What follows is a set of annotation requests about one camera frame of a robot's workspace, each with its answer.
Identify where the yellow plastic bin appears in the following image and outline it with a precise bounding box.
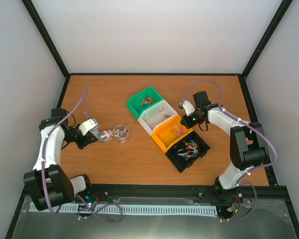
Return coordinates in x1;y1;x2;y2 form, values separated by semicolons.
151;115;193;153

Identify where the white plastic bin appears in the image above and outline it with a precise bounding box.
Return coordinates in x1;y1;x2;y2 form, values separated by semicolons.
138;100;177;135

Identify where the metal scoop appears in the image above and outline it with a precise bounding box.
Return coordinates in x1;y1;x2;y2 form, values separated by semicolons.
97;129;121;142

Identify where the green plastic bin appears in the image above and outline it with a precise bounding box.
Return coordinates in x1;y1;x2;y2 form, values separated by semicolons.
126;86;163;119

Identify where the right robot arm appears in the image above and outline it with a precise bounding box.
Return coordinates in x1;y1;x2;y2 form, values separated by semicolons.
179;91;269;202

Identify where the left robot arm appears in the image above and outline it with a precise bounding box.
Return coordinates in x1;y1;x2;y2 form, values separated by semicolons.
23;108;99;211

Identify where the black plastic bin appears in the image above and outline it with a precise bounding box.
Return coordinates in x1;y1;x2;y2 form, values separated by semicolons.
165;131;210;173

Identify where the clear plastic cup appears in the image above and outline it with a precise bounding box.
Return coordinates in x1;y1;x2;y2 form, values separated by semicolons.
114;124;130;143

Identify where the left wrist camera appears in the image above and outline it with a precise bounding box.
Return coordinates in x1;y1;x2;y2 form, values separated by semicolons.
78;119;99;136

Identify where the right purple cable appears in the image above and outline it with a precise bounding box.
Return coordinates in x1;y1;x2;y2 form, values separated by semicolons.
181;79;278;222

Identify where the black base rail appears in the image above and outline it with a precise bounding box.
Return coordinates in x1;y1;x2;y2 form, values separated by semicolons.
84;183;242;205

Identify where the light blue cable duct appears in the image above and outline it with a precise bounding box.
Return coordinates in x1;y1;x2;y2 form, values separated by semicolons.
28;202;218;217

